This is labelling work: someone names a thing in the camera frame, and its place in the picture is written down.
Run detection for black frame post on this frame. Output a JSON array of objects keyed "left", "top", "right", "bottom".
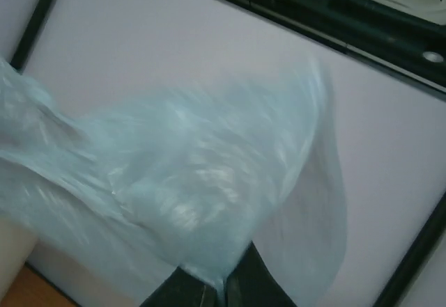
[
  {"left": 9, "top": 0, "right": 56, "bottom": 72},
  {"left": 373, "top": 194, "right": 445, "bottom": 307}
]

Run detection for black top frame beam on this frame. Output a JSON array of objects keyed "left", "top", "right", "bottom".
[{"left": 225, "top": 0, "right": 445, "bottom": 92}]

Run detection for right black frame post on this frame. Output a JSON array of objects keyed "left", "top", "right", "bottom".
[{"left": 373, "top": 194, "right": 445, "bottom": 307}]

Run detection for translucent blue trash bag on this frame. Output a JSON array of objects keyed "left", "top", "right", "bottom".
[{"left": 1, "top": 61, "right": 346, "bottom": 306}]

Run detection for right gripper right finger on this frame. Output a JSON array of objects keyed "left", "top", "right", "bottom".
[{"left": 226, "top": 243, "right": 296, "bottom": 307}]

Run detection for left black frame post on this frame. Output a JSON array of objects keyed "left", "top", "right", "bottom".
[{"left": 9, "top": 0, "right": 56, "bottom": 72}]

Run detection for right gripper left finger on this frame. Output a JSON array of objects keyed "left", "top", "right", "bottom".
[{"left": 140, "top": 267, "right": 218, "bottom": 307}]

